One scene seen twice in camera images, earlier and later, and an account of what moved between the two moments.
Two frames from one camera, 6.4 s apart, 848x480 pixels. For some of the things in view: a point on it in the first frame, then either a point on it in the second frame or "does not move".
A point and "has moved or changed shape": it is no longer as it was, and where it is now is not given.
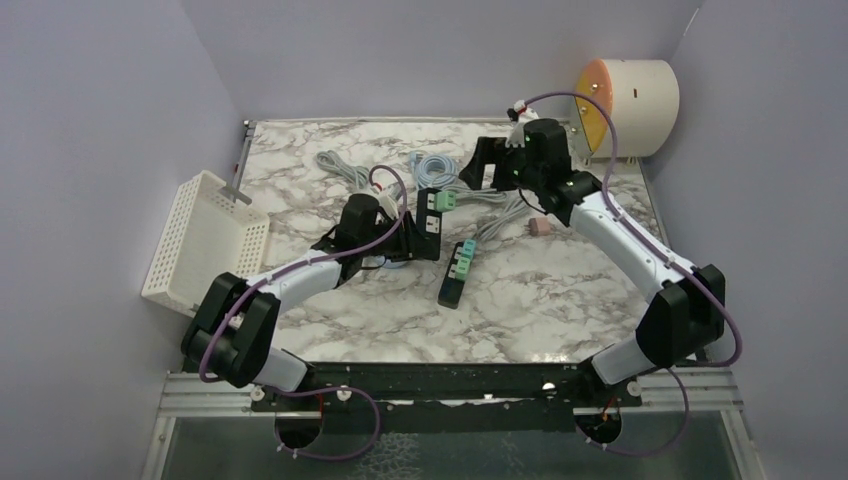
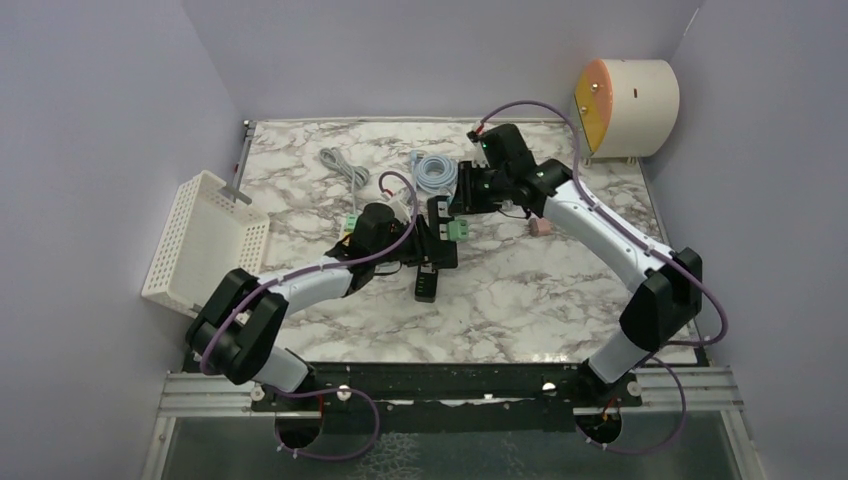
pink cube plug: x=538 y=226 does not move
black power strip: x=451 y=290 -> x=426 y=283
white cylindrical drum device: x=642 y=99 does not move
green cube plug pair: x=444 y=201 -> x=458 y=230
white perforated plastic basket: x=206 y=233 does not move
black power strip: x=428 y=225 has moved or changed shape
